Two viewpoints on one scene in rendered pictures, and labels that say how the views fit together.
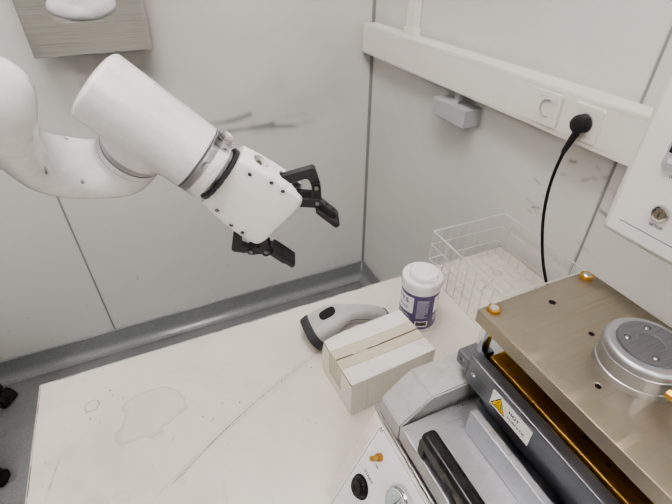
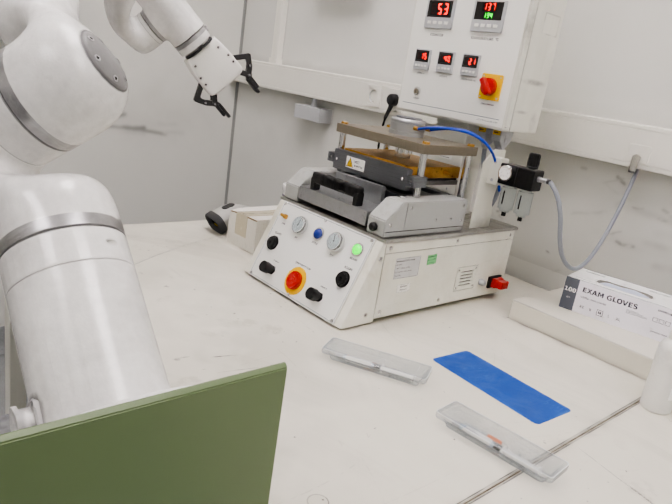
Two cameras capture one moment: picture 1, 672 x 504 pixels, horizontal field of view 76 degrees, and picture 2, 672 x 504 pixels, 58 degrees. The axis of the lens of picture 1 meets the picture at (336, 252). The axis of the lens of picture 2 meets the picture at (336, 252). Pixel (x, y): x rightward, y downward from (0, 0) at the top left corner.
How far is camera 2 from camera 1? 105 cm
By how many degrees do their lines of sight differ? 26
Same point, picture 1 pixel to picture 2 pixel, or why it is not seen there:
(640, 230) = (411, 102)
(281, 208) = (231, 72)
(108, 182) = (142, 36)
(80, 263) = not seen: outside the picture
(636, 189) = (407, 83)
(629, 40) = not seen: hidden behind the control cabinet
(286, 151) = (152, 157)
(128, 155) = (161, 21)
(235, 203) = (207, 63)
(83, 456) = not seen: hidden behind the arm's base
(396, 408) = (295, 182)
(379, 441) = (285, 210)
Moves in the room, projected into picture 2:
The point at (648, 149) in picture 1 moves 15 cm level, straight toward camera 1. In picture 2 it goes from (408, 63) to (392, 59)
